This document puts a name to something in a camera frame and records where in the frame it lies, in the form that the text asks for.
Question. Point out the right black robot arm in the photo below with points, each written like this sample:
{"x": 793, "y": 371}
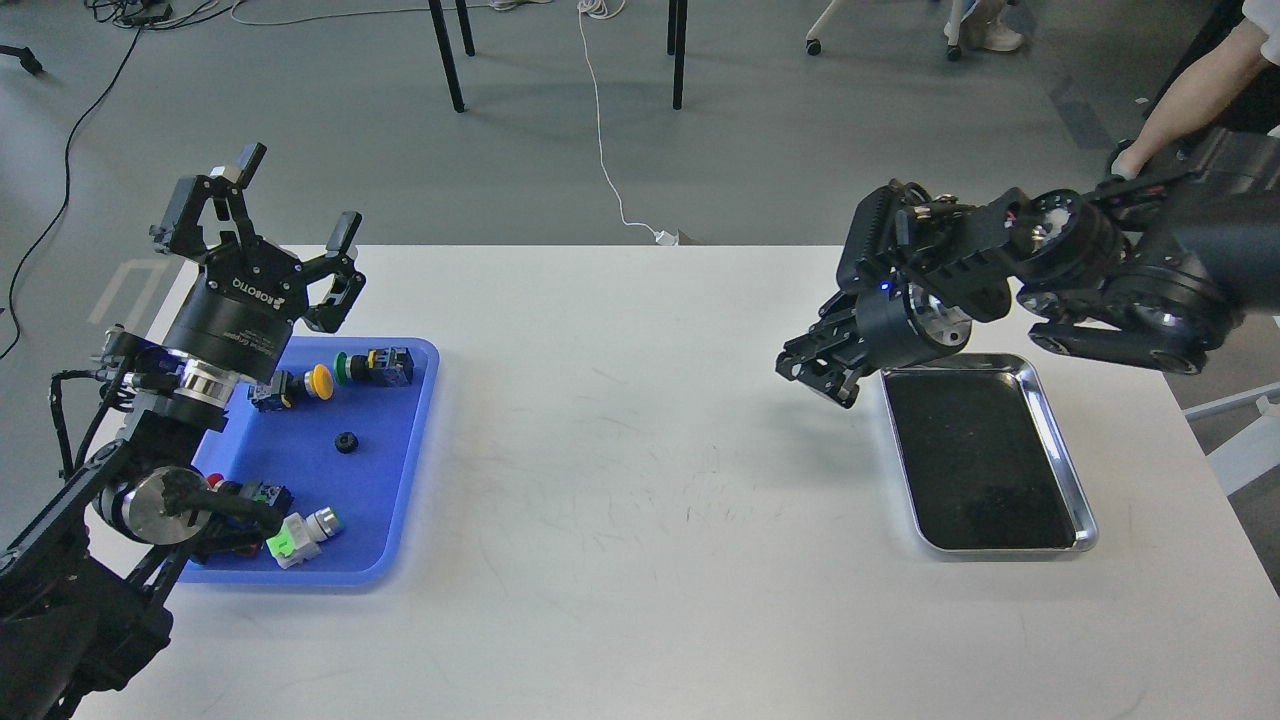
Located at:
{"x": 1154, "y": 272}

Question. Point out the yellow push button switch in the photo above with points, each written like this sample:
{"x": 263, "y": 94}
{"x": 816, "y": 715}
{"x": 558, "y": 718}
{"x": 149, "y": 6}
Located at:
{"x": 286, "y": 390}

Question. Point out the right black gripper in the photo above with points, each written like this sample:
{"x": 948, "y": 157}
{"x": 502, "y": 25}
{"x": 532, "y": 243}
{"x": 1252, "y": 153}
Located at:
{"x": 889, "y": 327}

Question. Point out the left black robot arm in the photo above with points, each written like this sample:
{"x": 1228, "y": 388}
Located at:
{"x": 85, "y": 584}

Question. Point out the white office chair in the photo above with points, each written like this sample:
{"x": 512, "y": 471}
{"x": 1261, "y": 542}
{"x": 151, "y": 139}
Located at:
{"x": 1254, "y": 450}

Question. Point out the green push button switch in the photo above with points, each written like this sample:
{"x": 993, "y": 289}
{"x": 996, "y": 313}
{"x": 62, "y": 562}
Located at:
{"x": 390, "y": 366}

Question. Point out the black table legs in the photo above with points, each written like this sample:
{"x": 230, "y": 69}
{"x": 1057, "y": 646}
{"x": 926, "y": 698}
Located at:
{"x": 676, "y": 44}

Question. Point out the blue plastic tray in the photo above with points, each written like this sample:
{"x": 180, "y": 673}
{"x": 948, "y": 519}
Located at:
{"x": 369, "y": 488}

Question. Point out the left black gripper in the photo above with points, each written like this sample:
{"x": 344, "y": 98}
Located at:
{"x": 240, "y": 313}

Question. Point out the silver metal tray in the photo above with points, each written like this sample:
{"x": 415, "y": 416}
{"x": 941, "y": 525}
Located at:
{"x": 987, "y": 471}

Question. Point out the person leg with sandal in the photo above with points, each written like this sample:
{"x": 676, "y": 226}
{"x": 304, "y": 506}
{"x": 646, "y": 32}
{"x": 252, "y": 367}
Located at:
{"x": 1204, "y": 90}

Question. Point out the white green selector switch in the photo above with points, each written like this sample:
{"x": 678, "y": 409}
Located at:
{"x": 299, "y": 538}

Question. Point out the small black gear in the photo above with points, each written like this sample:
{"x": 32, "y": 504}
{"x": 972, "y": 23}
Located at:
{"x": 345, "y": 443}

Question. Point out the red push button switch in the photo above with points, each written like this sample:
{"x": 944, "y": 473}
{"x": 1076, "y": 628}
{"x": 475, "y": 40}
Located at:
{"x": 260, "y": 495}

